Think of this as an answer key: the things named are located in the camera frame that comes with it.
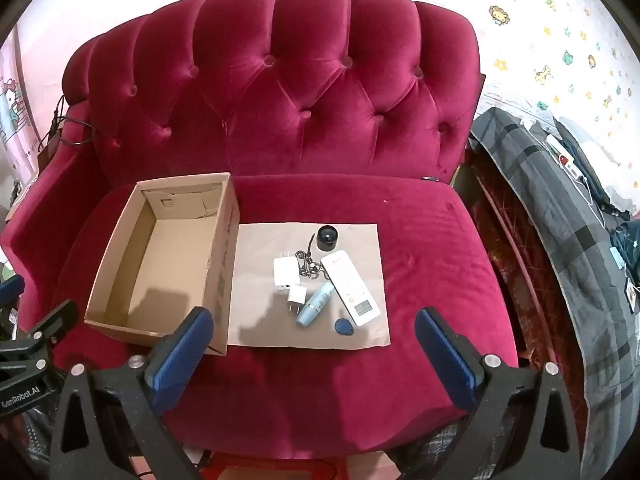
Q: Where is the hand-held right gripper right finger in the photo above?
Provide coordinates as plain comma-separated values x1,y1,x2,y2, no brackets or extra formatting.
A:
415,307,583,480

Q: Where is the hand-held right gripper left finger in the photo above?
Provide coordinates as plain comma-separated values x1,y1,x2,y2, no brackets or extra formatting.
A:
49,306,215,480

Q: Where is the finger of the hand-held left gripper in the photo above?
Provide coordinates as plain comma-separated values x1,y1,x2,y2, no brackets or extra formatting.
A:
0,276,26,307
22,300,80,358

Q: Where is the cardboard box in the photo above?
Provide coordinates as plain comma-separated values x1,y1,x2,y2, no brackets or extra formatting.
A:
84,172,240,356

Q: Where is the white remote control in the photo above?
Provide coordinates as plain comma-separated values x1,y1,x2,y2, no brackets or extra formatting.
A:
320,250,382,326

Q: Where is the small white charger plug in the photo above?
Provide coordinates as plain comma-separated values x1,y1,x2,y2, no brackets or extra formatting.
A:
286,286,309,315

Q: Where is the large white charger plug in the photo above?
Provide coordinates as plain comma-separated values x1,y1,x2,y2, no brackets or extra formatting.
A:
273,252,302,292

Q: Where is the light blue tube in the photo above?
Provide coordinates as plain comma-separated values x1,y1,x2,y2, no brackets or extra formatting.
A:
296,281,335,328

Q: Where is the brown paper sheet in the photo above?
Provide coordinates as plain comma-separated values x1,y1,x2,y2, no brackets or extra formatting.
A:
227,221,392,350

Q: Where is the brown paper tag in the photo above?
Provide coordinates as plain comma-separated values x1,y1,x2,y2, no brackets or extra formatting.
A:
37,132,63,167

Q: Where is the black round lens cap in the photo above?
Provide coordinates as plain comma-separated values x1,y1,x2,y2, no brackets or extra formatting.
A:
316,226,341,252

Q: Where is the grey plaid blanket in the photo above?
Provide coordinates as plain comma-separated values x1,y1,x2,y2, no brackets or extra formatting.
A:
470,107,640,461

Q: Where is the pink printed curtain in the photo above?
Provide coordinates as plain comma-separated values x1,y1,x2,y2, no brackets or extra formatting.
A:
0,25,43,171

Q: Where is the dark blue cloth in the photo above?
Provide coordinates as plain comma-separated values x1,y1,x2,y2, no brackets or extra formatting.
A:
609,222,640,281

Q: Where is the white power strip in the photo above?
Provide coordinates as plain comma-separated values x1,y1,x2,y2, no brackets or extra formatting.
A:
545,132,585,182

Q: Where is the red velvet tufted sofa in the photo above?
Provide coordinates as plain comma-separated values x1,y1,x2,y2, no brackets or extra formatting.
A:
0,0,521,462

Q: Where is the white animal print sheet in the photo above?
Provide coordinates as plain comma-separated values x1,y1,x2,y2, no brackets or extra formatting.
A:
415,0,640,211

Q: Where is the metal key chain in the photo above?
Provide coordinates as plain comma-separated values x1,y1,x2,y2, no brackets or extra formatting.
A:
294,235,327,282

